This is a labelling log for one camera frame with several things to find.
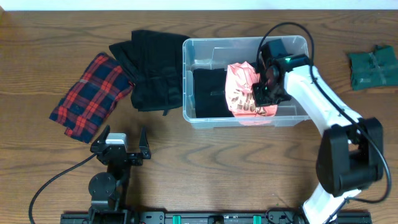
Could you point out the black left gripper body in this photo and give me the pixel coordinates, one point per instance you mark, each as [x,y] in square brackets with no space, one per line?
[121,155]

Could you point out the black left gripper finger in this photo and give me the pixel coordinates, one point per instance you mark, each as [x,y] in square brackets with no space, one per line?
[144,145]
[103,136]

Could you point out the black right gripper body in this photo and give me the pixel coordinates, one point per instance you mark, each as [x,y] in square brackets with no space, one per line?
[267,93]

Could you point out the pink printed t-shirt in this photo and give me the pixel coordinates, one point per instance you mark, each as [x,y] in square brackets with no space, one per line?
[239,95]

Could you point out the small black garment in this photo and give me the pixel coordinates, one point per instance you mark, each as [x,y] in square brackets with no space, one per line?
[209,93]

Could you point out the large black garment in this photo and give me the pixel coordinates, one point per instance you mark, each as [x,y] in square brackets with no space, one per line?
[153,64]

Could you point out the dark green garment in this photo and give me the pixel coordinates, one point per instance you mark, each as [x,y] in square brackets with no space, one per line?
[373,69]

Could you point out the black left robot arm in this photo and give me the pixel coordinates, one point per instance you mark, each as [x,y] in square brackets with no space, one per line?
[106,188]

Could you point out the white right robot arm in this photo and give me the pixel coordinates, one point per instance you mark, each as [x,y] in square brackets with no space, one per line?
[350,158]

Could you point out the red plaid folded shirt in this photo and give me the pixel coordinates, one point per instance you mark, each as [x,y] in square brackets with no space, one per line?
[92,98]

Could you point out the clear plastic storage bin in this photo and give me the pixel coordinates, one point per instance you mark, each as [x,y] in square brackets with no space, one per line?
[215,53]

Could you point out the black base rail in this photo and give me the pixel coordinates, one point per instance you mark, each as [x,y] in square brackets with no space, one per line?
[271,217]

